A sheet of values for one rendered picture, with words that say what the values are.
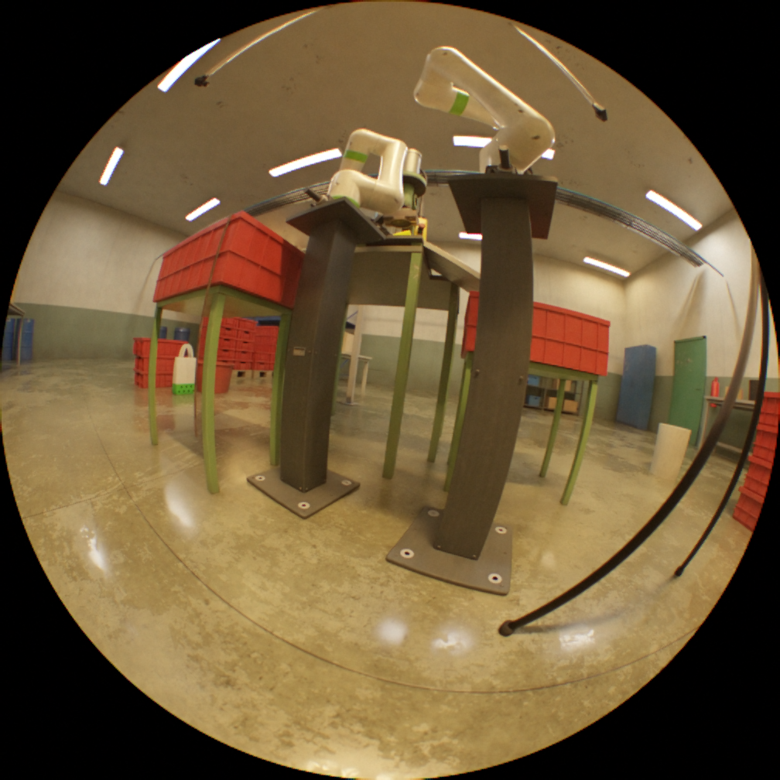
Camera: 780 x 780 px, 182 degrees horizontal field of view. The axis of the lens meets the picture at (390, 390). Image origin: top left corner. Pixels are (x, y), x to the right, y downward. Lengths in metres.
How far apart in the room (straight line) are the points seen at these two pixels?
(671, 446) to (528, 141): 1.97
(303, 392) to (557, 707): 0.93
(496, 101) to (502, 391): 0.75
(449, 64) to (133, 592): 1.44
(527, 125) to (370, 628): 1.09
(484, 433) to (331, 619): 0.47
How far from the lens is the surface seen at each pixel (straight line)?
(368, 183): 0.99
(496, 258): 0.58
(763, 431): 1.84
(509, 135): 0.76
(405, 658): 0.48
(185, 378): 2.56
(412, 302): 0.95
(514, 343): 0.52
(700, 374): 6.05
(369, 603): 0.53
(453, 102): 1.06
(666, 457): 2.17
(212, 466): 0.81
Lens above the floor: 0.44
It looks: 5 degrees down
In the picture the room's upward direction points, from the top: 8 degrees clockwise
